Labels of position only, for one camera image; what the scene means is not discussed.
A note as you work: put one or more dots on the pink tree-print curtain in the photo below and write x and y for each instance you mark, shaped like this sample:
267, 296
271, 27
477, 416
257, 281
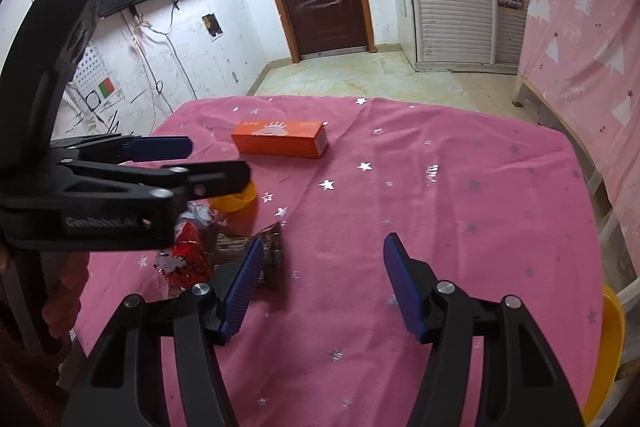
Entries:
585, 22

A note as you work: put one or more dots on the wall outlet box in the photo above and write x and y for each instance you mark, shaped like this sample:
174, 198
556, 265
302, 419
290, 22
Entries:
212, 25

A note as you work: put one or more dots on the person's left hand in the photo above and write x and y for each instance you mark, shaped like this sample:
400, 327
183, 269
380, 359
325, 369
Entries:
72, 277

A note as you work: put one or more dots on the red and silver foil wrapper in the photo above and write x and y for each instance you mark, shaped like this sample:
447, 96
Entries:
187, 252

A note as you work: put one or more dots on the orange cardboard box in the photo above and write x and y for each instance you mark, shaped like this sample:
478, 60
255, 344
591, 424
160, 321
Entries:
280, 139

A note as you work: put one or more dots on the pink star-print tablecloth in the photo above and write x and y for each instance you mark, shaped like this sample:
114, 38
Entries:
400, 187

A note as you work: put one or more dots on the white chair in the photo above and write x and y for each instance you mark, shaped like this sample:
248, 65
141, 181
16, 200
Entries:
631, 332

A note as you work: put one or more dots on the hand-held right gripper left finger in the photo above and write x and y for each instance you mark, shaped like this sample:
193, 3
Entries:
242, 292

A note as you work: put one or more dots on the small orange bowl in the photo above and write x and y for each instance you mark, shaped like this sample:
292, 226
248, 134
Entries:
240, 202

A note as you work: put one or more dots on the yellow plastic bin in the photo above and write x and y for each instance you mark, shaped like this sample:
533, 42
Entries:
607, 342

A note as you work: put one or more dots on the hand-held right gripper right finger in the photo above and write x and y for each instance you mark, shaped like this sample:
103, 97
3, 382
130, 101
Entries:
405, 287

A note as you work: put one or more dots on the brown snack wrapper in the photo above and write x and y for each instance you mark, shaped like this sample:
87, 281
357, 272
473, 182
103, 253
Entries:
272, 252

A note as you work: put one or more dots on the white bed base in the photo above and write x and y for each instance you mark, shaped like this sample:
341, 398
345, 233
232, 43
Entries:
590, 172

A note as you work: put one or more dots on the eye chart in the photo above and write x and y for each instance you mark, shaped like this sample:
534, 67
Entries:
97, 82

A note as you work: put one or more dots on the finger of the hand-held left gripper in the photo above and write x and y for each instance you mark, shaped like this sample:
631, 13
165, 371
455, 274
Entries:
210, 182
160, 148

